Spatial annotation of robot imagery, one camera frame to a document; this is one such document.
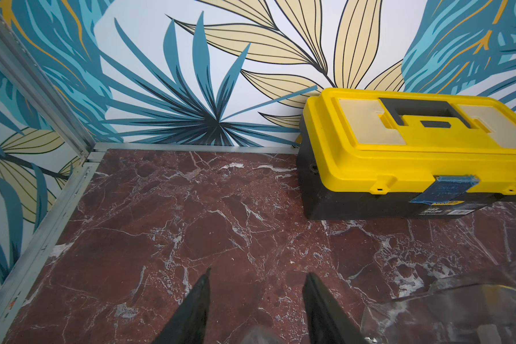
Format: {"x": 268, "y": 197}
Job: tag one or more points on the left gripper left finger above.
{"x": 188, "y": 323}

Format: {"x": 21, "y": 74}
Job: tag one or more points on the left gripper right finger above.
{"x": 327, "y": 321}

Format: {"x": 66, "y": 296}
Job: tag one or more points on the yellow black toolbox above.
{"x": 388, "y": 155}

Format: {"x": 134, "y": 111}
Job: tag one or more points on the glass bottle blue label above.
{"x": 475, "y": 307}

